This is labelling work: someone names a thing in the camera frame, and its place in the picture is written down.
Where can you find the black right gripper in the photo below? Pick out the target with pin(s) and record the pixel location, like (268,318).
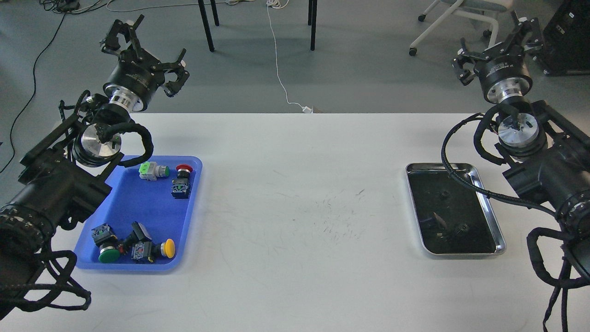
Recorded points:
(502,73)

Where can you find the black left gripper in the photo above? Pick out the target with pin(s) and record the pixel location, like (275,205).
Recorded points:
(138,75)

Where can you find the black bevel gear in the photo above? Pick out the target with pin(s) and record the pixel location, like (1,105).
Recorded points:
(461,230)

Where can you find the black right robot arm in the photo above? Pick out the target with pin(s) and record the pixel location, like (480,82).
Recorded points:
(547,155)

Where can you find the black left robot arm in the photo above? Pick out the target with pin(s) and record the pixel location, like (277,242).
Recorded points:
(64,175)

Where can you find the black equipment case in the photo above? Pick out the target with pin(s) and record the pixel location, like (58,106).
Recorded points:
(566,49)

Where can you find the red emergency stop button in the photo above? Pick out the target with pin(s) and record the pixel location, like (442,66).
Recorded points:
(180,185)

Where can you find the blue plastic tray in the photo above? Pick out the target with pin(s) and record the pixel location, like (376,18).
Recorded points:
(148,202)

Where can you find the silver metal tray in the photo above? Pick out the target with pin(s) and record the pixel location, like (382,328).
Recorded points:
(436,219)

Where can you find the large green mushroom button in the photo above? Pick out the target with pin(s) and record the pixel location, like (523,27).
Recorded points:
(106,240)

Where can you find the green push button switch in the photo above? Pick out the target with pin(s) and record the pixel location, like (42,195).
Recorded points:
(151,171)

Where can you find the black selector switch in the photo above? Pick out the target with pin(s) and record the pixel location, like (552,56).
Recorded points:
(138,233)

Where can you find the yellow push button switch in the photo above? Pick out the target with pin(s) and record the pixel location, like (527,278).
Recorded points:
(149,252)

